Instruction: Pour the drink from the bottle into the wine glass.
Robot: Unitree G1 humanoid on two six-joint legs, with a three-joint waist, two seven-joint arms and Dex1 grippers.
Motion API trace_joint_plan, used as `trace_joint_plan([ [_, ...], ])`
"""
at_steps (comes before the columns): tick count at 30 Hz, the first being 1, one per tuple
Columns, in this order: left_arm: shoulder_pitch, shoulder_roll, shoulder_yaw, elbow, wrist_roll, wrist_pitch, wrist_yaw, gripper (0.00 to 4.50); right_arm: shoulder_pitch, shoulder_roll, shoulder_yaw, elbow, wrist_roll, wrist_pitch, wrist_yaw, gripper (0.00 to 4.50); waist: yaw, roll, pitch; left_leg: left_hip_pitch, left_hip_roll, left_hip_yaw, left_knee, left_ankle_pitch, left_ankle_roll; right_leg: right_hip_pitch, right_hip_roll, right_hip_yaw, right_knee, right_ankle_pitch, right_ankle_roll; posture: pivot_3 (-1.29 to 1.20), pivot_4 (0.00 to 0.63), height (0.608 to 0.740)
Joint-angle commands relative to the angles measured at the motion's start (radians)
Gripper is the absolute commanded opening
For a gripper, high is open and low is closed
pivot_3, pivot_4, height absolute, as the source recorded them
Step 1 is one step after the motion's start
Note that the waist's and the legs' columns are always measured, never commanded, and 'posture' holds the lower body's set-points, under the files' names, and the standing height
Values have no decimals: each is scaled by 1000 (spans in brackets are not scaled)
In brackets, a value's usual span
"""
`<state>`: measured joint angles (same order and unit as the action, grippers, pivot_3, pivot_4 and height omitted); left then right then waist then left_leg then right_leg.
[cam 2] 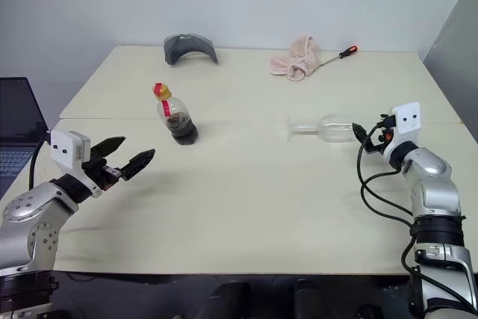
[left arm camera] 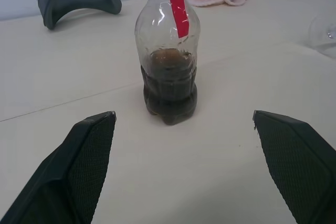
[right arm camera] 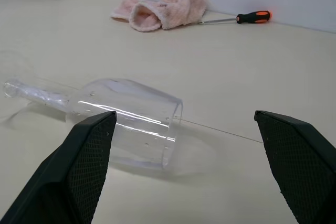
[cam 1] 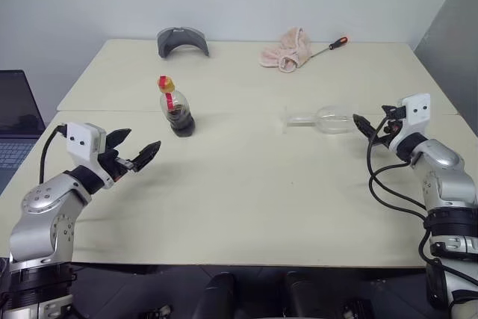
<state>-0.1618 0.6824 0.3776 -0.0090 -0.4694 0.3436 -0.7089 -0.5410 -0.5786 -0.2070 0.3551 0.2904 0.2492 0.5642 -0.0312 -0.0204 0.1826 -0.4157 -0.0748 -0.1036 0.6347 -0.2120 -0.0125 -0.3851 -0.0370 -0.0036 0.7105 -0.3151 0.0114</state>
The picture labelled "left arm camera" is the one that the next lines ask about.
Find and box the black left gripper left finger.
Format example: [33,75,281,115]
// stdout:
[0,110,117,224]

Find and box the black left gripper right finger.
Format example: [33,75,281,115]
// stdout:
[252,110,336,224]

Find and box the small bottle with yellow cap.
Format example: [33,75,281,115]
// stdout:
[134,0,202,126]

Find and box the grey curved holder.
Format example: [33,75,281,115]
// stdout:
[35,0,123,31]

